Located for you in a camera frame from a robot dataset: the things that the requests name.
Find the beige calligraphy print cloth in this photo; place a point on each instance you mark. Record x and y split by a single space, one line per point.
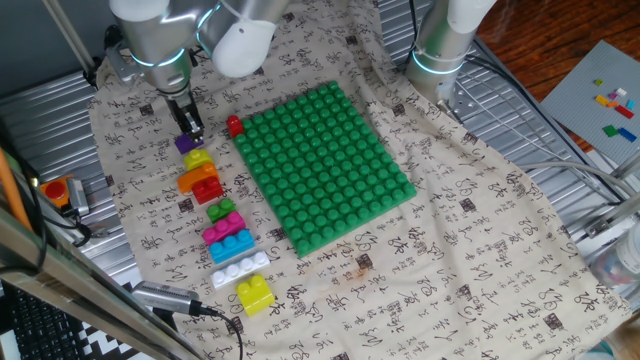
450 260

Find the white four-stud block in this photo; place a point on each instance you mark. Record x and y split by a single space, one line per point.
239 270

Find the purple one-stud block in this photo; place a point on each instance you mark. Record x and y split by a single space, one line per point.
185 146

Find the aluminium bracket profile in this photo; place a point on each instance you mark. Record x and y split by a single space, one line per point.
612 215

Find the green two-stud block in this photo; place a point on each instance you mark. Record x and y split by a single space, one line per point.
221 211

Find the grey small-stud baseplate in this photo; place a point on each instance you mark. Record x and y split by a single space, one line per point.
580 107

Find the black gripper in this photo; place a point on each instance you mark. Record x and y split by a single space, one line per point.
180 105

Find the blue three-stud block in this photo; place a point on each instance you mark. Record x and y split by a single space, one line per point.
231 247

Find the orange pole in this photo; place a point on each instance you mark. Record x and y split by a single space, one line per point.
12 192

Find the small red one-stud block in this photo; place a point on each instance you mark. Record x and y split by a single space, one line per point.
234 126

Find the clear plastic container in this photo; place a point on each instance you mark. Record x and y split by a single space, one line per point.
622 257

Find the red two-stud block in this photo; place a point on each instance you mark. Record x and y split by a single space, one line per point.
209 191

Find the tiny green brick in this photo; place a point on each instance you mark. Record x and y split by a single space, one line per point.
610 130

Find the tiny yellow brick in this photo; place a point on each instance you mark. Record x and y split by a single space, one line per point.
601 100

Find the black keyboard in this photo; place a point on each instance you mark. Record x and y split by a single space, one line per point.
35 325

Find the lime one-stud block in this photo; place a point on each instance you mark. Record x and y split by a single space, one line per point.
197 160

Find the black white patterned mat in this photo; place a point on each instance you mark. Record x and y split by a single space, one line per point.
107 345

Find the tiny orange brick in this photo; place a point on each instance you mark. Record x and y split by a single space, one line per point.
612 104

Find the orange emergency stop button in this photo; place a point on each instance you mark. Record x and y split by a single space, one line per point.
55 191

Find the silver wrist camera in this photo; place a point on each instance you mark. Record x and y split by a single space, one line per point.
120 62

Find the green studded baseplate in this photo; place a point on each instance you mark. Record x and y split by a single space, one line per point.
325 167

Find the aluminium frame bar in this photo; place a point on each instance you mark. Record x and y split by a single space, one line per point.
75 280

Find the tiny red brick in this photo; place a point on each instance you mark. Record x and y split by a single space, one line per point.
624 111

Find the silver ribbed camera box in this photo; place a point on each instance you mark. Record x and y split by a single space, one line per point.
78 196

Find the yellow tall two-stud block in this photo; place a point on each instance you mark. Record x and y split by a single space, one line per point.
255 296

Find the tiny white brick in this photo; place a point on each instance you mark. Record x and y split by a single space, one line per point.
621 92

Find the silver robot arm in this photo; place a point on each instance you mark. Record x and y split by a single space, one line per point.
155 35

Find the silver camera on stand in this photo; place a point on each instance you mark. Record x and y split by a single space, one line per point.
165 297

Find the orange long one-stud block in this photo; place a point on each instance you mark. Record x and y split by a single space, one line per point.
192 179

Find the tiny cyan brick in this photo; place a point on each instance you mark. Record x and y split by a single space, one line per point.
631 104

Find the magenta three-stud block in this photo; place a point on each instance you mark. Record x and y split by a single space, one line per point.
224 229

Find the grey tripod rod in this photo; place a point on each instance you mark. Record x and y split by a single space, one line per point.
70 37

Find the tiny blue brick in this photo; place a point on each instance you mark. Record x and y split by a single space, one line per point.
627 134

